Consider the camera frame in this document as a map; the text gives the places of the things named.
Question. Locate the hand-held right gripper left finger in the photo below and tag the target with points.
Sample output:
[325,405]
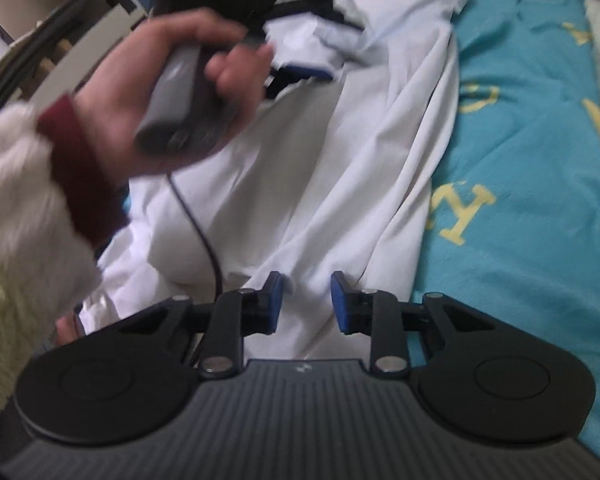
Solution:
[274,305]

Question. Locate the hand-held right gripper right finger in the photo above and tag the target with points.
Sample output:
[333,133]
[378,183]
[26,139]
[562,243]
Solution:
[339,305]

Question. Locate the white garment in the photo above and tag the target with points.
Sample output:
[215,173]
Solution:
[330,180]

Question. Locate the person's left forearm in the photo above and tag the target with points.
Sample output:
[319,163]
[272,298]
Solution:
[25,220]

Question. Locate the person's left hand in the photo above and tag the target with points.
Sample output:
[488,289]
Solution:
[115,105]

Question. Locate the white slatted furniture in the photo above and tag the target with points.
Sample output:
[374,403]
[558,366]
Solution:
[95,35]

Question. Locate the teal bedsheet with yellow letters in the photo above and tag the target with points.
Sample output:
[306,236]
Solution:
[520,160]

